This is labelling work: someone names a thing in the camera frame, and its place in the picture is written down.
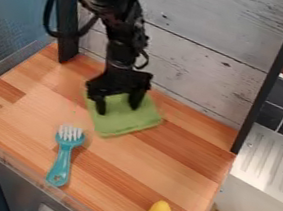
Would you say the white toy kitchen unit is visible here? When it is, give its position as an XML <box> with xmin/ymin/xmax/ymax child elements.
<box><xmin>212</xmin><ymin>65</ymin><xmax>283</xmax><ymax>211</ymax></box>

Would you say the teal brush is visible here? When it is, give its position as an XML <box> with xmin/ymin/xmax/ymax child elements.
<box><xmin>43</xmin><ymin>122</ymin><xmax>88</xmax><ymax>192</ymax></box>

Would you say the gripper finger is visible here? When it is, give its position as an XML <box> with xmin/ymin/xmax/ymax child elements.
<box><xmin>126</xmin><ymin>87</ymin><xmax>146</xmax><ymax>113</ymax></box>
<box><xmin>91</xmin><ymin>93</ymin><xmax>111</xmax><ymax>117</ymax></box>

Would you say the green cloth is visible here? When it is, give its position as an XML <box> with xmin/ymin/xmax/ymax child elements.
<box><xmin>77</xmin><ymin>83</ymin><xmax>168</xmax><ymax>147</ymax></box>

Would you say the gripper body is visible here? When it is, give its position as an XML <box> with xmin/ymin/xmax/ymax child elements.
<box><xmin>83</xmin><ymin>59</ymin><xmax>156</xmax><ymax>108</ymax></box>

